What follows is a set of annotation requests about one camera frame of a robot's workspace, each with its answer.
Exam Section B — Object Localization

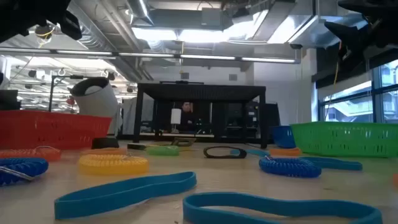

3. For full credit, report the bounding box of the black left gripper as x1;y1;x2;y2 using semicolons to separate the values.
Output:
0;0;83;43

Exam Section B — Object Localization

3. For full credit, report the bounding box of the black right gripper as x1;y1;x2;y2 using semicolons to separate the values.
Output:
323;0;398;50

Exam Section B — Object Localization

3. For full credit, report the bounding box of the red plastic basket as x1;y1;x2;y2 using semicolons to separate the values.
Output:
0;110;113;151

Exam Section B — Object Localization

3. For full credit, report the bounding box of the red spiral coil band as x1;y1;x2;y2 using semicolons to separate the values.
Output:
0;146;62;162

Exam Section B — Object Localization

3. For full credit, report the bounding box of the light blue rubber band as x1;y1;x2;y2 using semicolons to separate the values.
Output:
182;192;384;224
54;171;198;221
300;156;364;172
229;148;271;158

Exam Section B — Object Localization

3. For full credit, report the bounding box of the blue spiral coil band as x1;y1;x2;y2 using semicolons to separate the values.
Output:
258;156;323;179
0;157;50;188

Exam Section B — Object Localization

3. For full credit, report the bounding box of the orange rubber band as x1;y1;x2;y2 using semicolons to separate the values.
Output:
269;147;302;157

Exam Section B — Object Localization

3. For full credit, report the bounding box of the small black block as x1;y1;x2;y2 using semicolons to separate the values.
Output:
203;146;248;160

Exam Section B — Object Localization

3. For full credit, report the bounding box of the black metal stand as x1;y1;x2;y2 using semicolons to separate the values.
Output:
48;74;82;113

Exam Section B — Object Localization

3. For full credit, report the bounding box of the black monitor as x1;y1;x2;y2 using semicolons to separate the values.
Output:
0;89;20;111

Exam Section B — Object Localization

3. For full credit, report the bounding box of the green plastic basket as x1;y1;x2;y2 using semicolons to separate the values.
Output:
289;121;398;158

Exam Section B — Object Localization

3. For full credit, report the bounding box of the blue plastic basket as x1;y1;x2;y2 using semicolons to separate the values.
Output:
269;125;297;149

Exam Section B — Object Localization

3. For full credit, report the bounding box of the ceiling light bar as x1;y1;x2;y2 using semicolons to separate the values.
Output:
0;48;296;64

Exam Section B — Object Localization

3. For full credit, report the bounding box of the white cylinder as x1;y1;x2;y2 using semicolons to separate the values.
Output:
170;108;182;125

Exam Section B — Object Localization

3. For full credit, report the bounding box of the black mesh riser shelf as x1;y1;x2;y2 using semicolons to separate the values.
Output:
132;82;269;149

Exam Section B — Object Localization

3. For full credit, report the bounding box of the yellow spiral coil band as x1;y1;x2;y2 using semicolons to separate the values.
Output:
78;154;150;175

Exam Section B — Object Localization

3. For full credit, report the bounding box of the person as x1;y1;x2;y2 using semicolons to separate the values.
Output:
178;101;197;131

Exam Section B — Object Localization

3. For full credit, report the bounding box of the green spiral coil band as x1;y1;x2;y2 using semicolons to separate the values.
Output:
145;145;180;157

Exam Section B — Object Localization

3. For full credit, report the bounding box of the yellow hanging cable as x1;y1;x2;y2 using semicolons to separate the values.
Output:
331;42;342;94

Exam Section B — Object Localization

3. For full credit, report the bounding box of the silver ceiling air duct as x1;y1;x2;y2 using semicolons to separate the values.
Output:
126;0;155;27

